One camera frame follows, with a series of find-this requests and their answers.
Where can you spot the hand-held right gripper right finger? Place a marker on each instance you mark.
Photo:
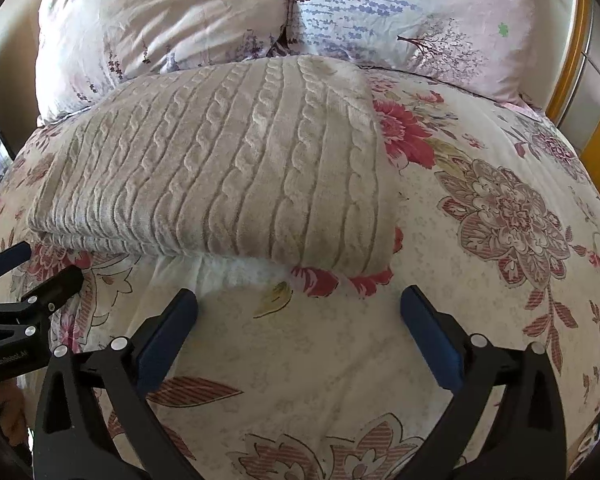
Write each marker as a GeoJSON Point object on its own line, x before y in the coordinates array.
{"type": "Point", "coordinates": [430, 335]}

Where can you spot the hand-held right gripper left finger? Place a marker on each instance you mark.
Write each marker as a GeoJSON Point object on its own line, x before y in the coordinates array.
{"type": "Point", "coordinates": [165, 340]}

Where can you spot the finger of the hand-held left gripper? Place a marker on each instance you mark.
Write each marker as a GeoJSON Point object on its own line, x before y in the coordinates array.
{"type": "Point", "coordinates": [55, 287]}
{"type": "Point", "coordinates": [10, 259]}

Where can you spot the floral printed bed quilt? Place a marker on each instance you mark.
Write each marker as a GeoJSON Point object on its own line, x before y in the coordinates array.
{"type": "Point", "coordinates": [480, 240]}

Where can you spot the pink floral pillow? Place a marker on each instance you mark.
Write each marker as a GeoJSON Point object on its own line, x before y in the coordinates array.
{"type": "Point", "coordinates": [165, 20]}

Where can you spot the pink pillow with lavender print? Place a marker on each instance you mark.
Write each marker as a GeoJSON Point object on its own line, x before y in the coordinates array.
{"type": "Point", "coordinates": [410, 15]}

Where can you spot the wooden bed frame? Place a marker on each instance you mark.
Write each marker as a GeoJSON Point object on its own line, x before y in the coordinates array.
{"type": "Point", "coordinates": [575, 75]}

